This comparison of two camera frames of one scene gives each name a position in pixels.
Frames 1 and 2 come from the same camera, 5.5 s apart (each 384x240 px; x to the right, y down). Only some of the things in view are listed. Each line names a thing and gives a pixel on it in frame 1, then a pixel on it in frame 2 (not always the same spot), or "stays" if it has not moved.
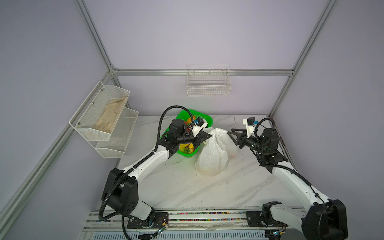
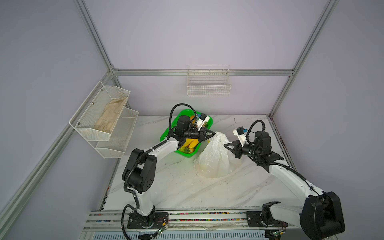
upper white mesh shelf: [85, 120] stays
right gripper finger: [244, 130] -> [234, 143]
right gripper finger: [240, 140] -> [237, 151]
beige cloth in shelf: [110, 115] stays
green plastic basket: [184, 116] stays
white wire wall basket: [208, 80] stays
